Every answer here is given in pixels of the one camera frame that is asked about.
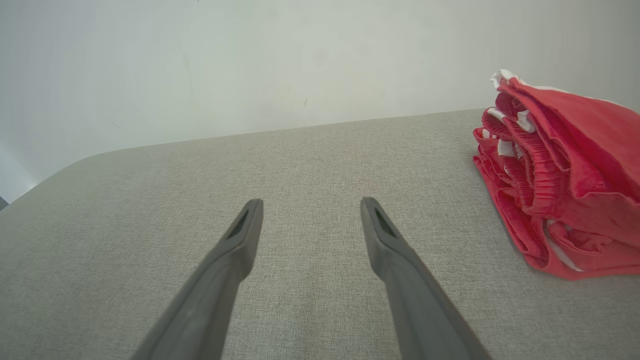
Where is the red basketball jersey white trim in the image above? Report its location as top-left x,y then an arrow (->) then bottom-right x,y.
472,126 -> 640,281

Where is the red shorts white stripe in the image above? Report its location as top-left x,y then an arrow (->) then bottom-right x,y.
481,69 -> 640,247

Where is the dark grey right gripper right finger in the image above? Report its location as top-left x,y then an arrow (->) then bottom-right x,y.
359,196 -> 494,360

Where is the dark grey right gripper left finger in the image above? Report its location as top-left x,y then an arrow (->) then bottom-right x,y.
130,198 -> 265,360

